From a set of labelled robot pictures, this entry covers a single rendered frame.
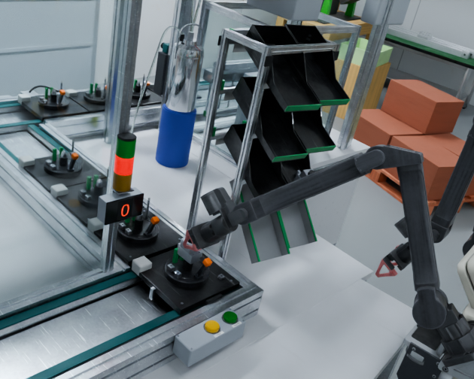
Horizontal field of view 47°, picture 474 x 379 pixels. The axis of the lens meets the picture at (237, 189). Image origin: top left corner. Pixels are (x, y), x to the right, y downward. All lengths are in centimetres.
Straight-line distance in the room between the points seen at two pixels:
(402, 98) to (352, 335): 382
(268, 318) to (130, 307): 45
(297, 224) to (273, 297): 27
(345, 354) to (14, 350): 94
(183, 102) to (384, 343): 129
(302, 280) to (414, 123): 351
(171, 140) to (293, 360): 121
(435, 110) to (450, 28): 374
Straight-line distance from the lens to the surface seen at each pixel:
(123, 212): 154
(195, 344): 152
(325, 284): 203
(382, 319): 198
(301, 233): 196
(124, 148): 145
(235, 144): 176
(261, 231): 184
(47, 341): 156
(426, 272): 140
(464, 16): 881
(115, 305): 166
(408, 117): 540
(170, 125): 248
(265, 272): 200
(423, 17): 899
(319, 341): 179
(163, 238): 186
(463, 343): 143
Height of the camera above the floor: 201
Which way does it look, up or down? 28 degrees down
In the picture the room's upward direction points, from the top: 12 degrees clockwise
